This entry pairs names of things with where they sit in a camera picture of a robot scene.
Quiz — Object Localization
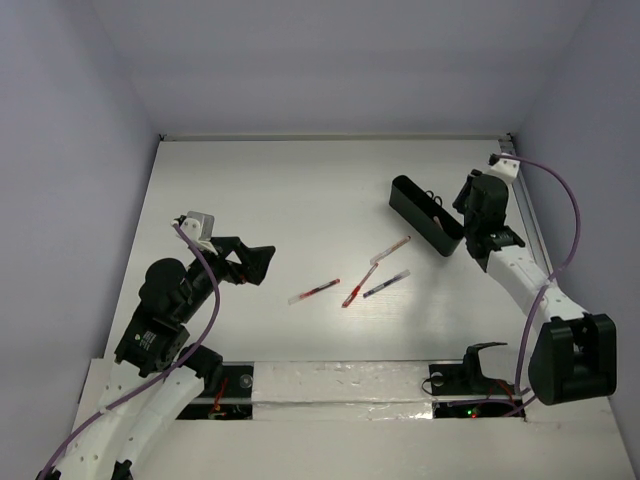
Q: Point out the black handled scissors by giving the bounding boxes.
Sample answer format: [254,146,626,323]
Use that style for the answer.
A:
[425,190,443,206]

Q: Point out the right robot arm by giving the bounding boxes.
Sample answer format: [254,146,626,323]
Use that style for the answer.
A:
[453,170,617,405]

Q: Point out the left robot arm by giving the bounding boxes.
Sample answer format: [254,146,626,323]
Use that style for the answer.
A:
[38,237,276,479]

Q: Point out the black oblong container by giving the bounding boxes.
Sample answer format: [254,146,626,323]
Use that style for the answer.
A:
[389,175,464,257]

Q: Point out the blue pen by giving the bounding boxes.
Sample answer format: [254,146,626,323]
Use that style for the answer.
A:
[362,269,411,298]

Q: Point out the silver foil covered beam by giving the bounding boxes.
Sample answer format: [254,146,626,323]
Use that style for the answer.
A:
[251,361,433,422]

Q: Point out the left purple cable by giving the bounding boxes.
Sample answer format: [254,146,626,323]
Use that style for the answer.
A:
[37,222,222,480]

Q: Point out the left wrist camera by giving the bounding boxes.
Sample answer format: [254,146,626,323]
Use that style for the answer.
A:
[171,211,215,252]

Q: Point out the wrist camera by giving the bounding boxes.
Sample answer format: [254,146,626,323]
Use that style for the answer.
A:
[171,211,215,252]
[485,154,520,185]

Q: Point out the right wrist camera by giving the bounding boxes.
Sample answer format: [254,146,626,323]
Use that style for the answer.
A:
[485,154,520,185]

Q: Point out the aluminium rail right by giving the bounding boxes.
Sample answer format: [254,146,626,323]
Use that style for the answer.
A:
[499,138,582,297]

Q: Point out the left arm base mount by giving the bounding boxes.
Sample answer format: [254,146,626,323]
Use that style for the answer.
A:
[181,362,254,421]

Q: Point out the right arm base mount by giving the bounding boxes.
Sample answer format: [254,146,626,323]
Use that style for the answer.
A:
[421,342,514,398]

